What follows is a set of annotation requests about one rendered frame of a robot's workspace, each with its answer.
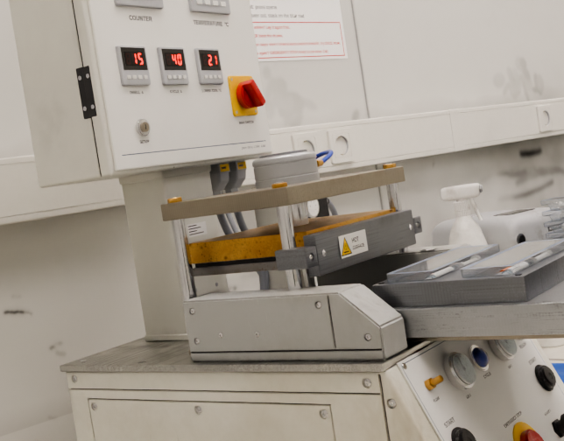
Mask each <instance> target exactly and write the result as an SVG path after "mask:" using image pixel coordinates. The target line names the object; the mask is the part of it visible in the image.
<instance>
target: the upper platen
mask: <svg viewBox="0 0 564 441"><path fill-rule="evenodd" d="M290 207H291V212H292V218H293V229H294V234H295V241H296V246H297V247H305V246H304V241H303V236H304V235H310V234H314V233H318V232H320V231H324V230H328V229H331V228H337V227H340V226H344V225H348V224H351V223H354V222H358V221H364V220H367V219H370V218H374V217H378V216H381V215H384V214H390V213H394V209H386V210H378V211H370V212H363V213H348V214H341V215H333V216H325V217H318V218H310V219H308V216H307V205H306V202H303V203H299V204H295V205H290ZM189 249H190V256H191V261H192V264H195V268H193V273H194V277H200V276H211V275H222V274H234V273H245V272H257V271H267V270H278V268H277V263H276V256H275V251H277V250H280V249H282V247H281V240H280V235H279V229H278V223H275V224H271V225H267V226H263V227H256V228H253V229H249V230H245V231H241V232H237V233H234V234H226V235H223V236H218V237H215V238H211V239H207V240H203V241H197V242H192V243H189Z"/></svg>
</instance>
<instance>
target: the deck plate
mask: <svg viewBox="0 0 564 441"><path fill-rule="evenodd" d="M435 341H437V340H434V341H407V348H406V349H405V350H404V351H402V352H400V353H397V354H395V355H393V356H392V357H391V358H389V359H387V360H328V361H210V362H193V361H192V357H191V356H190V355H189V352H188V351H189V349H190V346H189V341H188V340H161V341H145V337H143V338H141V339H136V340H133V341H131V342H128V343H125V344H122V345H120V346H115V347H112V348H110V349H107V350H104V351H101V352H100V353H95V354H92V355H89V356H87V357H84V358H81V359H79V360H74V361H71V362H68V363H66V364H63V365H60V372H384V371H385V370H386V369H388V368H391V367H393V366H394V365H396V363H398V362H400V361H402V360H403V359H405V358H407V357H409V356H411V355H412V354H415V353H417V352H418V351H419V350H421V349H423V348H425V347H427V346H429V345H431V344H433V343H434V342H435Z"/></svg>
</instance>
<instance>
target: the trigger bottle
mask: <svg viewBox="0 0 564 441"><path fill-rule="evenodd" d="M482 191H483V186H482V185H479V183H473V184H466V185H454V186H449V187H445V188H442V189H441V199H442V200H443V201H451V200H456V202H454V210H455V216H456V219H455V223H454V225H453V226H452V228H451V231H450V236H449V244H448V245H454V244H463V243H467V244H470V245H471V246H479V245H488V244H487V242H486V240H485V238H484V235H483V232H482V229H481V228H480V227H479V225H478V224H477V223H476V222H475V221H474V220H473V218H472V217H471V216H470V204H469V200H470V202H471V204H472V207H473V208H474V210H475V212H476V215H477V217H478V219H479V221H481V220H483V217H482V215H481V214H480V212H479V210H478V208H477V205H476V203H475V201H474V199H473V198H475V197H478V196H479V195H480V194H481V192H482ZM466 199H469V200H466Z"/></svg>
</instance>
